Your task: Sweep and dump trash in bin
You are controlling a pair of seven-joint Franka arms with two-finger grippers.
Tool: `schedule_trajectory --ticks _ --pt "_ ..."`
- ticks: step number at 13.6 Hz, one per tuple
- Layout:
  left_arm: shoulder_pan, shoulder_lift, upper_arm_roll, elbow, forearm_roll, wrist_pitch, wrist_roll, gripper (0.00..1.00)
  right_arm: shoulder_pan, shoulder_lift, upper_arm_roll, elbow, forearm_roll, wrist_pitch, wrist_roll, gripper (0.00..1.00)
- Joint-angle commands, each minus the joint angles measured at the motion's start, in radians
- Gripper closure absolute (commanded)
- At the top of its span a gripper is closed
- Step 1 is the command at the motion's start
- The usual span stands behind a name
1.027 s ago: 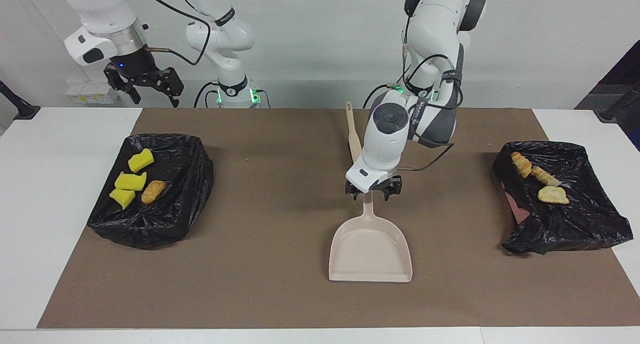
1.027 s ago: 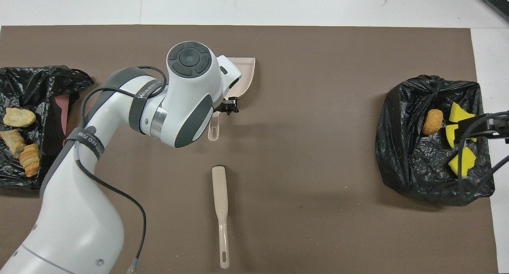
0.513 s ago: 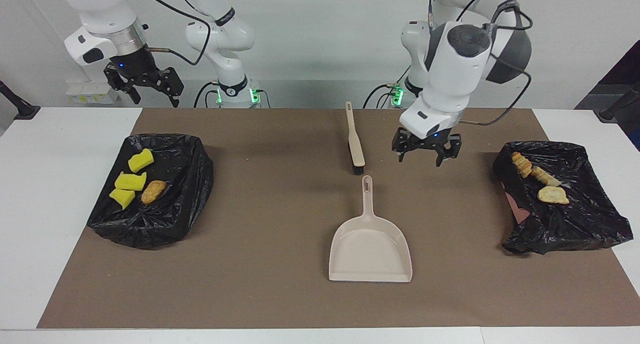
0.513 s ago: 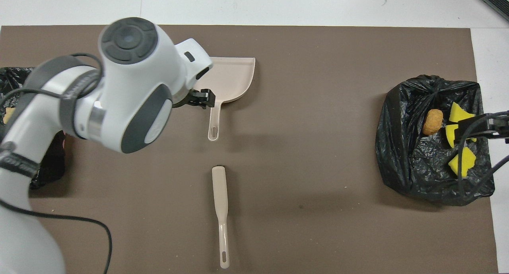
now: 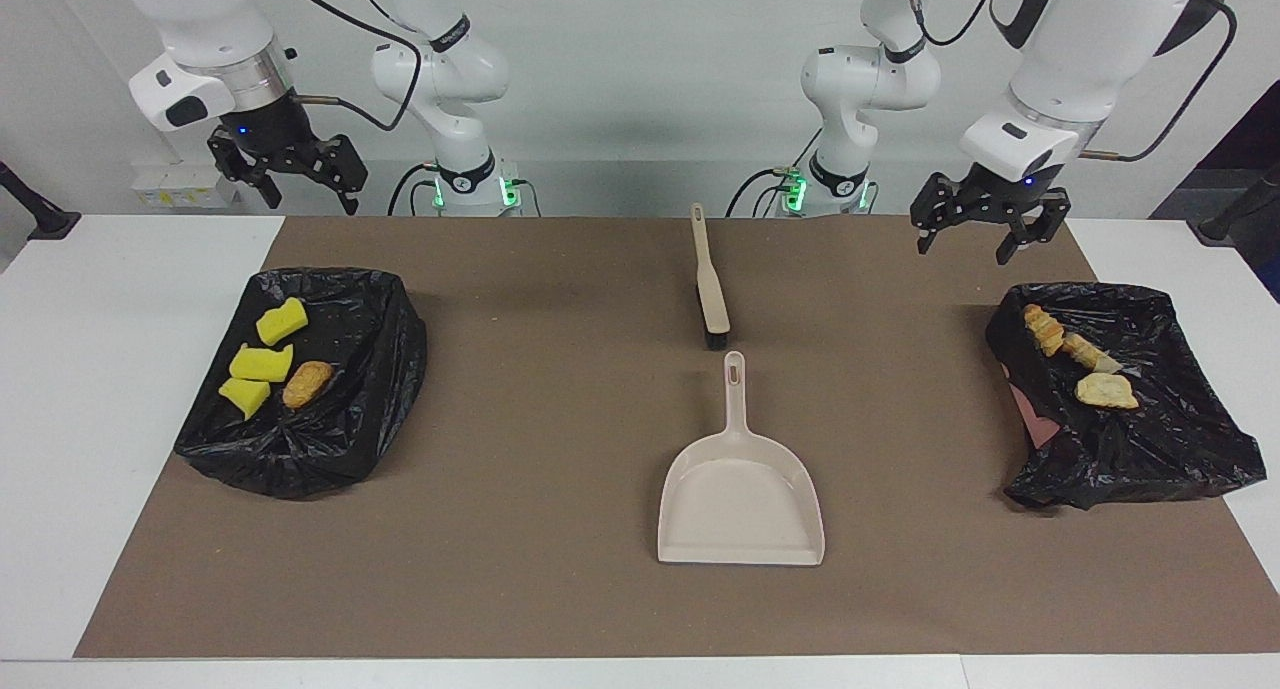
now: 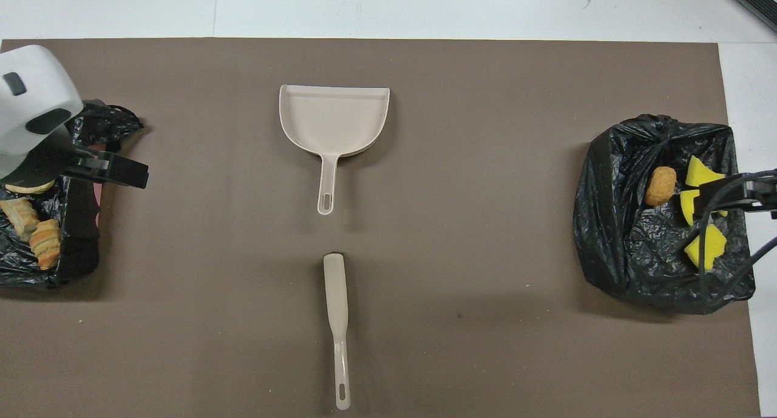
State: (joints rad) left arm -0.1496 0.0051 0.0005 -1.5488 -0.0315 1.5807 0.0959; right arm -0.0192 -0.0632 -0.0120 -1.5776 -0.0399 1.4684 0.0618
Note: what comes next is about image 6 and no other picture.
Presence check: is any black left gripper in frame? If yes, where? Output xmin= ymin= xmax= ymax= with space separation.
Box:
xmin=0 ymin=127 xmax=149 ymax=189

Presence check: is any yellow sponge piece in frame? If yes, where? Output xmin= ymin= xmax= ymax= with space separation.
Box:
xmin=684 ymin=224 xmax=728 ymax=273
xmin=680 ymin=188 xmax=728 ymax=226
xmin=686 ymin=156 xmax=726 ymax=189

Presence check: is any brown toy bread roll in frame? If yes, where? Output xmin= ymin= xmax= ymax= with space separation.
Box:
xmin=645 ymin=166 xmax=677 ymax=207

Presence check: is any pale beige foam chunk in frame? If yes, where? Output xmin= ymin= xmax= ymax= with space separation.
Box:
xmin=0 ymin=198 xmax=41 ymax=240
xmin=5 ymin=180 xmax=56 ymax=195

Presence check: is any orange striped toy croissant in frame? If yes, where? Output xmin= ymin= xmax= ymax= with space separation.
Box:
xmin=30 ymin=219 xmax=62 ymax=271

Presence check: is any beige plastic dustpan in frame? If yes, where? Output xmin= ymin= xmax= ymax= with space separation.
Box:
xmin=279 ymin=84 xmax=391 ymax=216

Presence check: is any black bag over pink bin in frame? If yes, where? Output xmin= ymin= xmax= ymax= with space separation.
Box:
xmin=0 ymin=100 xmax=145 ymax=288

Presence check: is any right black trash bag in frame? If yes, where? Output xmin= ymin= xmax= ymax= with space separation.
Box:
xmin=572 ymin=114 xmax=756 ymax=315

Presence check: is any large brown table mat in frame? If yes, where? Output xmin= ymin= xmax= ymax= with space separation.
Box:
xmin=0 ymin=38 xmax=762 ymax=418

